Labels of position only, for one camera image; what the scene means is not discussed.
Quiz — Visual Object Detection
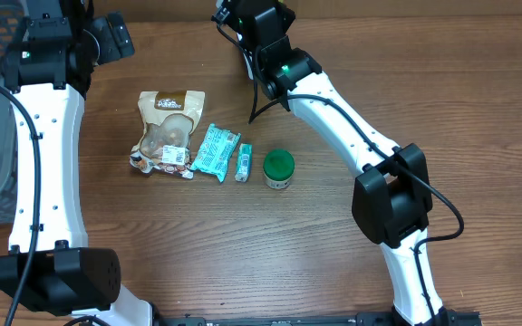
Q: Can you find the brown and white snack bag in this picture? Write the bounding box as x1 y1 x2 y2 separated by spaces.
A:
130 91 206 179

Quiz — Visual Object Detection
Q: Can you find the teal snack packet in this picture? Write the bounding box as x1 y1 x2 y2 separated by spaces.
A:
190 123 241 183

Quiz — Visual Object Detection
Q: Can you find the green white tissue pack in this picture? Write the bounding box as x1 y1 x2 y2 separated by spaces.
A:
235 143 253 182

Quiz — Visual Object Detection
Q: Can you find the green lid seasoning jar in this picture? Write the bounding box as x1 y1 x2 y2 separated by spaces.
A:
263 149 295 189

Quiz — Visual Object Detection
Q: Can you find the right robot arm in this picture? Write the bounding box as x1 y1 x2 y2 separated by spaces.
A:
211 0 458 325

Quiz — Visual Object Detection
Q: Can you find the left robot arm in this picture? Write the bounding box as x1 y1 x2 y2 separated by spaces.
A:
0 0 161 325

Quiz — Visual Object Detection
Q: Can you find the white barcode scanner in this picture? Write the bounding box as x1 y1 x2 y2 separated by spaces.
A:
242 50 254 81

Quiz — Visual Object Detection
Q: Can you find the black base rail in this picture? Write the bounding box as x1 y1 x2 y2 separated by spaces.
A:
79 310 484 326

